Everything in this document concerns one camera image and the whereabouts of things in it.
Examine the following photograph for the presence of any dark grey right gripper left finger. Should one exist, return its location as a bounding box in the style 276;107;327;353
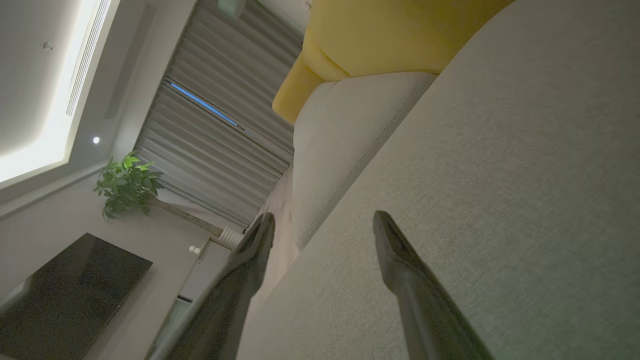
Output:
165;212;276;360

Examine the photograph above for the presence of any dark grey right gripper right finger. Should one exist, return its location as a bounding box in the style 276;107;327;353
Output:
373;210;496;360

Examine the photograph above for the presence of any pale green TV cabinet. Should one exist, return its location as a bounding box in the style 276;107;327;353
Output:
145;239;234;360

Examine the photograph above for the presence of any green potted plant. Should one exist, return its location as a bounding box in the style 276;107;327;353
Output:
93;151;224;237

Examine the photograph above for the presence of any black flat television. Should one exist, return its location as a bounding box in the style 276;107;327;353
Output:
0;232;154;360

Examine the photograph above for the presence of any small grey sofa cushion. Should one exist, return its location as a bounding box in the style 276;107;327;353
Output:
291;71;439;251

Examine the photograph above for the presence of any grey pleated curtain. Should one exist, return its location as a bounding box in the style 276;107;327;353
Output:
134;0;307;232

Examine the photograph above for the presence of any yellow sofa backrest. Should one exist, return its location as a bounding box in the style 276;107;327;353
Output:
272;0;516;125

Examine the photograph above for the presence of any white ceiling air vent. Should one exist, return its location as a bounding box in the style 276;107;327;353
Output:
65;0;113;117

